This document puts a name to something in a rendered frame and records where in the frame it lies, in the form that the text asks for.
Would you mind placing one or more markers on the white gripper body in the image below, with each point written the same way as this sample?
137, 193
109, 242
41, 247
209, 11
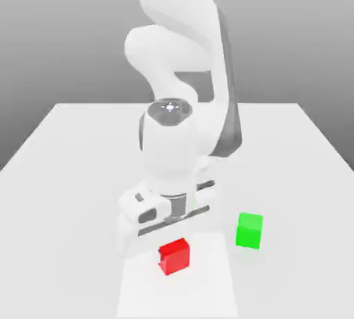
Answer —
177, 220

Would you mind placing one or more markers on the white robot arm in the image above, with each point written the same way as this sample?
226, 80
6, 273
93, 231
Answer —
171, 147

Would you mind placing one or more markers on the small red cube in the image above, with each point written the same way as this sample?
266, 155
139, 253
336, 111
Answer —
175, 258

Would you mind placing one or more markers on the small green cube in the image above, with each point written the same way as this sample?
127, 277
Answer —
249, 231

